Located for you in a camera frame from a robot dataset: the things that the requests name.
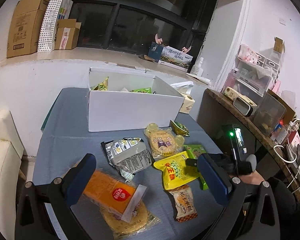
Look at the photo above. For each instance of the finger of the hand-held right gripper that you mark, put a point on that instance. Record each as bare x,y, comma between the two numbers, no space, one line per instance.
192,162

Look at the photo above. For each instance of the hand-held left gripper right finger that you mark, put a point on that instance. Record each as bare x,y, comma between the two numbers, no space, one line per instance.
212,177

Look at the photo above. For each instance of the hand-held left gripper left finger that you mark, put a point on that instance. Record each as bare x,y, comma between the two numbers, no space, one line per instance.
81,177

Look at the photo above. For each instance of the long green snack packet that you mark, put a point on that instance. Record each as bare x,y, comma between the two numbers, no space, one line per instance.
196,150

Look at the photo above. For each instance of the yellow snack packet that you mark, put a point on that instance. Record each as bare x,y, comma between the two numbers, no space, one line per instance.
176,171

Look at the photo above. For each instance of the orange snack packet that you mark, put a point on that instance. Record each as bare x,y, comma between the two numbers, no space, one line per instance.
105,187

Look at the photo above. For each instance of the bear-shaped cookie packet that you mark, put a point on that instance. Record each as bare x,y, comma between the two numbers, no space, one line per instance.
162,142

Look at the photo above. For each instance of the small triangular green packet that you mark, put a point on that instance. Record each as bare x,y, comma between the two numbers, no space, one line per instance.
180,128

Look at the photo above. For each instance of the small rice cake packet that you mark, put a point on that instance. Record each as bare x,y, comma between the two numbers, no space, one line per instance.
185,203

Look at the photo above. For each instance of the grey snack packet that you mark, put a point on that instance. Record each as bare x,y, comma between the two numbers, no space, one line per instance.
130,157

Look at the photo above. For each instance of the round yellow cracker packet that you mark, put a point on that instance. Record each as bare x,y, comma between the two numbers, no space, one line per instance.
137,221

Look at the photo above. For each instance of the white cardboard box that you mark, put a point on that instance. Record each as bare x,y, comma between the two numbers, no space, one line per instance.
130,110

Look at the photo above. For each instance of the person's right forearm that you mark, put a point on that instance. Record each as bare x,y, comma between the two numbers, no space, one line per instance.
285,197

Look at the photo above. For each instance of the person's right hand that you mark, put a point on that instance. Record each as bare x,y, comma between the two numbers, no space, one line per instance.
250,178

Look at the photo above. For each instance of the white rounded device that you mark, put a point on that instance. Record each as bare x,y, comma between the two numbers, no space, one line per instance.
242,103

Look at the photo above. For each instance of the clear plastic container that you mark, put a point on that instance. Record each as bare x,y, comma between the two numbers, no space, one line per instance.
271,112

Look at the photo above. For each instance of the cheese-shaped alarm clock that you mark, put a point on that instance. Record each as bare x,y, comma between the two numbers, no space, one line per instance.
231,92

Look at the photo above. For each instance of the pink box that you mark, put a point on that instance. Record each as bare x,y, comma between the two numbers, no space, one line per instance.
294,140

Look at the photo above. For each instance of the yellow tissue box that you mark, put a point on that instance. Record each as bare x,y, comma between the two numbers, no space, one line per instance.
187,103

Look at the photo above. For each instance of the clear drawer organizer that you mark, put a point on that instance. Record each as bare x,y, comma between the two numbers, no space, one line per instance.
252,78

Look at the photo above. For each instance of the white tube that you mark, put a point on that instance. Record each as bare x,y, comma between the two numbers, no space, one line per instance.
198,78

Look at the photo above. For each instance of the white plastic bag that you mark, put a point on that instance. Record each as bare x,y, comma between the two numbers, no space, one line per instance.
181,86

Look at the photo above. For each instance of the white chair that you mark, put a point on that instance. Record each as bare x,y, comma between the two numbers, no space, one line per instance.
3,160

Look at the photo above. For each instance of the white plastic bottle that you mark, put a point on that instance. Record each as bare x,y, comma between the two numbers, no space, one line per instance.
198,67

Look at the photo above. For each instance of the flat green snack packet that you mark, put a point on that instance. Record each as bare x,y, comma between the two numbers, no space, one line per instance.
141,90

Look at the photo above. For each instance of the pink floral pouch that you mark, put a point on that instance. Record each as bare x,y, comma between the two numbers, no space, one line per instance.
248,53

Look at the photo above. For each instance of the yellow-green snack packet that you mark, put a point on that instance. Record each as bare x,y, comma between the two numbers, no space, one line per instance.
101,85

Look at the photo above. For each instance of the long printed box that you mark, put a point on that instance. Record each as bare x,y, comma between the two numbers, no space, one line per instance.
176,57

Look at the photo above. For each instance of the pink ornament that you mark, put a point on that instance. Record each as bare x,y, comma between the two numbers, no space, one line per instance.
188,48
159,39

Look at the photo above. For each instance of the tiny cardboard box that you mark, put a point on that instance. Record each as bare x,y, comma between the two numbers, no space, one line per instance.
279,45

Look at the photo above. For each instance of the brown wrapper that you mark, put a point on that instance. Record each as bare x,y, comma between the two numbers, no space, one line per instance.
143,57

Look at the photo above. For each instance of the blue gift box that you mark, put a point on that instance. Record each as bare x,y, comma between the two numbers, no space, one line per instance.
155,51

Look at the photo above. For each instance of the small brown cardboard box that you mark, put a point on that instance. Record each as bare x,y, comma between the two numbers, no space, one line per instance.
67,36

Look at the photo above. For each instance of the polka-dot paper bag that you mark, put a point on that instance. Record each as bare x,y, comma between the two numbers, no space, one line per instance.
51,22

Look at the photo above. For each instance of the dark window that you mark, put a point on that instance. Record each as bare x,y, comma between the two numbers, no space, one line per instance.
140,12

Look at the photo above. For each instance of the large brown cardboard box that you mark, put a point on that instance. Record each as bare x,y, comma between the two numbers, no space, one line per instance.
25,27

